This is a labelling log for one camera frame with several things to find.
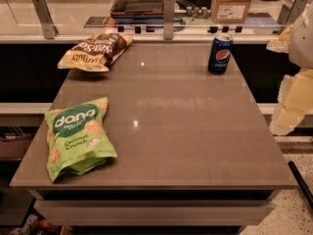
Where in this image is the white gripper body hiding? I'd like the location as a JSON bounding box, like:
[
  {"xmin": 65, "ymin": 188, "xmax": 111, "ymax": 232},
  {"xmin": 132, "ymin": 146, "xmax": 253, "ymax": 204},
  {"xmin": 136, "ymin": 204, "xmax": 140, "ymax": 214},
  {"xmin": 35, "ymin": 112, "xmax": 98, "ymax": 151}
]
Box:
[{"xmin": 278, "ymin": 69, "xmax": 313, "ymax": 114}]

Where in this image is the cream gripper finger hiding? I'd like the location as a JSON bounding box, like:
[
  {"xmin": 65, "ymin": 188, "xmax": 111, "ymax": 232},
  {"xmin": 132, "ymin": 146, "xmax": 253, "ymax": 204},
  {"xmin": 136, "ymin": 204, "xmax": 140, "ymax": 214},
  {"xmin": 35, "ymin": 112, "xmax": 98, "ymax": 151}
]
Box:
[
  {"xmin": 269, "ymin": 107, "xmax": 304, "ymax": 136},
  {"xmin": 266, "ymin": 25, "xmax": 293, "ymax": 53}
]

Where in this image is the blue pepsi can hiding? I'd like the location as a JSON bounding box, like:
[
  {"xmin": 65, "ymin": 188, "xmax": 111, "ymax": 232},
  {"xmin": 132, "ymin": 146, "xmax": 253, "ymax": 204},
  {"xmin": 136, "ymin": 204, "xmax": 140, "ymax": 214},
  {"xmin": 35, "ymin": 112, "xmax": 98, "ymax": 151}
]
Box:
[{"xmin": 207, "ymin": 34, "xmax": 233, "ymax": 74}]

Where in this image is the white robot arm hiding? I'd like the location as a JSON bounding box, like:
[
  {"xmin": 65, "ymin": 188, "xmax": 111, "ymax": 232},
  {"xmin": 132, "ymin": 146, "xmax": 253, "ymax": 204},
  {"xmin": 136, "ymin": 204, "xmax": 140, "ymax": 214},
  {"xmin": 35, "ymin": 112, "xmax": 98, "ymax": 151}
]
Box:
[{"xmin": 266, "ymin": 3, "xmax": 313, "ymax": 136}]

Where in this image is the brown chip bag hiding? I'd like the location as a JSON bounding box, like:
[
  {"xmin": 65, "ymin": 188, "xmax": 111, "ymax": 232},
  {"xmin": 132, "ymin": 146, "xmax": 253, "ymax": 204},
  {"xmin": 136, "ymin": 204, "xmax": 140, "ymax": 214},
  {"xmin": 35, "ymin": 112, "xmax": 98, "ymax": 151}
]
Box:
[{"xmin": 58, "ymin": 33, "xmax": 133, "ymax": 72}]

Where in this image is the green dang chip bag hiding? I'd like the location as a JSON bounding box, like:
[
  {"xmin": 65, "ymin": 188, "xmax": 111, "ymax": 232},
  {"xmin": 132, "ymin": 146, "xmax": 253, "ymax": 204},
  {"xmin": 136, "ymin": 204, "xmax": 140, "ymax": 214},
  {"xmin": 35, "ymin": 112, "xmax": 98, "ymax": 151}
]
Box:
[{"xmin": 45, "ymin": 97, "xmax": 117, "ymax": 182}]

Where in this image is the cardboard box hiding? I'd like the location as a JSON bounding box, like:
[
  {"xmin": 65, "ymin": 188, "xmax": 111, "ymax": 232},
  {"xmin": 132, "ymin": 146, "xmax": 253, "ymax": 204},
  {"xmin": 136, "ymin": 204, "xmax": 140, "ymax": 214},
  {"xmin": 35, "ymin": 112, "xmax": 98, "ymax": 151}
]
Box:
[{"xmin": 210, "ymin": 0, "xmax": 251, "ymax": 24}]

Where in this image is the black rod on floor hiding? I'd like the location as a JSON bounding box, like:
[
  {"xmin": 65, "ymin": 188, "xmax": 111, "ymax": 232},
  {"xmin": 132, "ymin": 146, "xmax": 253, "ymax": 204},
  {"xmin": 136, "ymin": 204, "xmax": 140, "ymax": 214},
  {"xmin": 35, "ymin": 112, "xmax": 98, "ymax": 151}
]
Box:
[{"xmin": 288, "ymin": 161, "xmax": 313, "ymax": 211}]

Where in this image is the orange framed tray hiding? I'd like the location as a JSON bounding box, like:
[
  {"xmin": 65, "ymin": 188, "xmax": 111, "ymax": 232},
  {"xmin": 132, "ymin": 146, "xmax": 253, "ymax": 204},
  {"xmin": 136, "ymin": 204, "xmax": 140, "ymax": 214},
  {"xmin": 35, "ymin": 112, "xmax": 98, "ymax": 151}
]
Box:
[{"xmin": 111, "ymin": 0, "xmax": 163, "ymax": 17}]

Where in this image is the right metal glass bracket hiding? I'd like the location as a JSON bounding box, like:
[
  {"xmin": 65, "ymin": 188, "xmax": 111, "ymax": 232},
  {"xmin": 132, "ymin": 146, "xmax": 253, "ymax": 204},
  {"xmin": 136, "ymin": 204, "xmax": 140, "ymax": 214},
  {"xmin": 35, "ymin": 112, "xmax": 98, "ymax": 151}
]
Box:
[{"xmin": 278, "ymin": 0, "xmax": 308, "ymax": 25}]

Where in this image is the metal glass bracket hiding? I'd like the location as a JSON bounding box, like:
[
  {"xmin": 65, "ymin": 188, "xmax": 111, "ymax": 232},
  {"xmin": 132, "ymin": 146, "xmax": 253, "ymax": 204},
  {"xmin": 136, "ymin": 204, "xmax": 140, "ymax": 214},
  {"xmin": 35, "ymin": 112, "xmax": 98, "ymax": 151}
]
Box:
[
  {"xmin": 163, "ymin": 0, "xmax": 175, "ymax": 40},
  {"xmin": 278, "ymin": 0, "xmax": 308, "ymax": 25},
  {"xmin": 31, "ymin": 0, "xmax": 59, "ymax": 39}
]

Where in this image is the middle metal glass bracket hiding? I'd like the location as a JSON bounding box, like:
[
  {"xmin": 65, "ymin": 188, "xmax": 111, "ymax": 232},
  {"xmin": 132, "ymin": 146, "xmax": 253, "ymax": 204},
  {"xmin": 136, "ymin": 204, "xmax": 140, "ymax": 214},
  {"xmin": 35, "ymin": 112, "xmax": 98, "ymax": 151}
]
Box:
[{"xmin": 163, "ymin": 0, "xmax": 175, "ymax": 40}]

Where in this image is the left metal glass bracket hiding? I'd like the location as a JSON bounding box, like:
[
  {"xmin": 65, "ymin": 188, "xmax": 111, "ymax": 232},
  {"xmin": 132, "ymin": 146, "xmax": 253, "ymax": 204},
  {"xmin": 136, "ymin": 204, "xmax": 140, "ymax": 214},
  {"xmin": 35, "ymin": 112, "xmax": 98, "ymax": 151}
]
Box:
[{"xmin": 31, "ymin": 0, "xmax": 59, "ymax": 39}]

